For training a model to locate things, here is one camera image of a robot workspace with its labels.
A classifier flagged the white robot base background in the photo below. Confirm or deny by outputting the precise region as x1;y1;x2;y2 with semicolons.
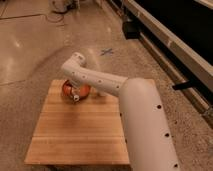
49;0;79;13

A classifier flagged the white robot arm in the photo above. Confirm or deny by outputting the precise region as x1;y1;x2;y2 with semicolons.
61;52;181;171

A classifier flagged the translucent plastic cup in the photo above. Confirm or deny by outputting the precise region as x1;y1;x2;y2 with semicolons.
95;88;107;97

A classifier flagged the white plastic bottle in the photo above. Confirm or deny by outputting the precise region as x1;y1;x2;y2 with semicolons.
73;95;80;101

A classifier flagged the wooden table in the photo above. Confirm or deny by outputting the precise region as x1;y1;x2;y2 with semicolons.
25;80;129;165

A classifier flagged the black box on floor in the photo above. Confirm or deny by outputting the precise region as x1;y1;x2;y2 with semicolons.
122;22;140;39

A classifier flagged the floor cable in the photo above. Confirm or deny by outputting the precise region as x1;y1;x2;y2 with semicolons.
44;9;68;28

